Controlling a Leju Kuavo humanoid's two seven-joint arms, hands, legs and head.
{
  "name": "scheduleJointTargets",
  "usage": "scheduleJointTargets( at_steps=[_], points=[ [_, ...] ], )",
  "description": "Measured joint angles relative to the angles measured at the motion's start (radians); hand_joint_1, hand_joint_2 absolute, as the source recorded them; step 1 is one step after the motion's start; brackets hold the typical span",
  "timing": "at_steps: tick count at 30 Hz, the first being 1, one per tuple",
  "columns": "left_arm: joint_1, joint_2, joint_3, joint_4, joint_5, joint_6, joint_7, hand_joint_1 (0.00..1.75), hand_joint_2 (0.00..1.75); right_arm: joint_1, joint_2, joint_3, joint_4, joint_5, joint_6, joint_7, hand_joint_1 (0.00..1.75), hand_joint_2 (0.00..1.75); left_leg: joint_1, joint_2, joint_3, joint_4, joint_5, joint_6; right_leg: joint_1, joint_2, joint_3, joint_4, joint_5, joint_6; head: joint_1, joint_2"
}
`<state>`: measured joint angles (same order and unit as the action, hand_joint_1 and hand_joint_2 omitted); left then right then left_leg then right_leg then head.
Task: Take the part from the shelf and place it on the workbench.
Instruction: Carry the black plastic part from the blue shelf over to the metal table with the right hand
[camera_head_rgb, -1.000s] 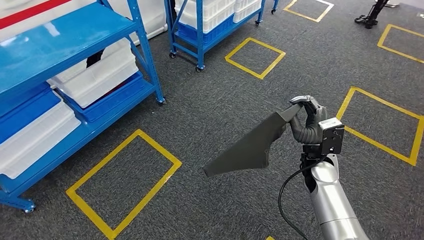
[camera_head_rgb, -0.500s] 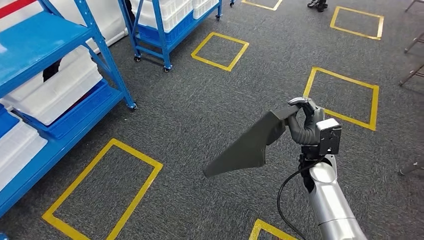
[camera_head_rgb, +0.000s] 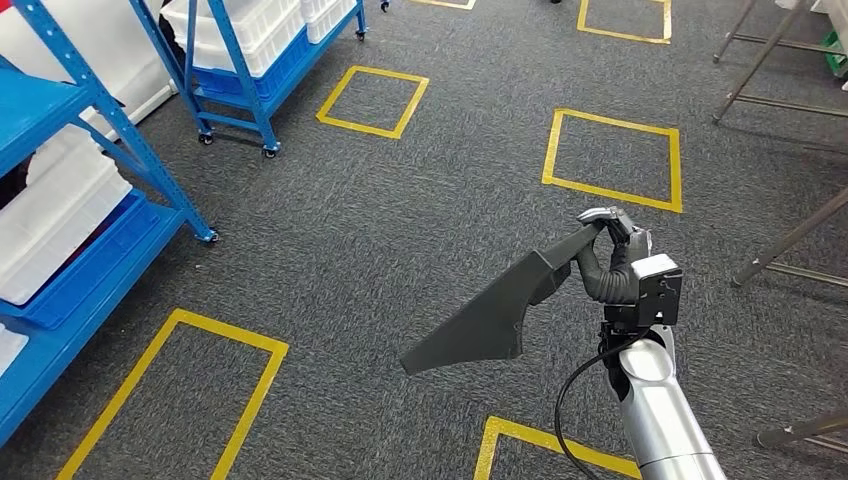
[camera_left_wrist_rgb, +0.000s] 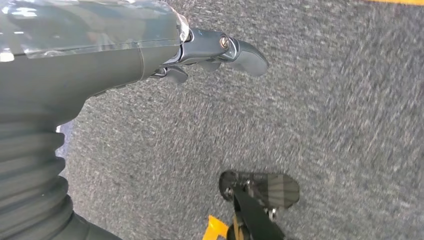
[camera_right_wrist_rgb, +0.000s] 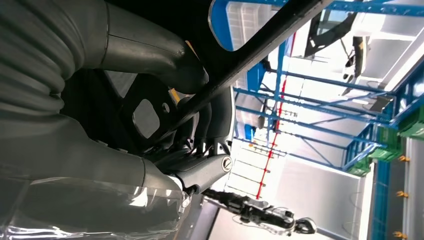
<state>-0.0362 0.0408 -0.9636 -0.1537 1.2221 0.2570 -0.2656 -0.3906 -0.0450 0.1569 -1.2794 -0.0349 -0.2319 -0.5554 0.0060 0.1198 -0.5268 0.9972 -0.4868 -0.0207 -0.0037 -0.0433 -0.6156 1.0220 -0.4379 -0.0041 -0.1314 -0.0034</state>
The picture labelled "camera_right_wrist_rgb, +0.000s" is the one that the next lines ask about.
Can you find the blue storage rack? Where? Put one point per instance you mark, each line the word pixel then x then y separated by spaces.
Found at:
pixel 381 8

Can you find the green plastic crate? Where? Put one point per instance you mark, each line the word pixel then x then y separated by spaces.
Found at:
pixel 359 167
pixel 387 145
pixel 414 127

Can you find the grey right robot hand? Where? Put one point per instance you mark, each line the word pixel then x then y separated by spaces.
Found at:
pixel 82 185

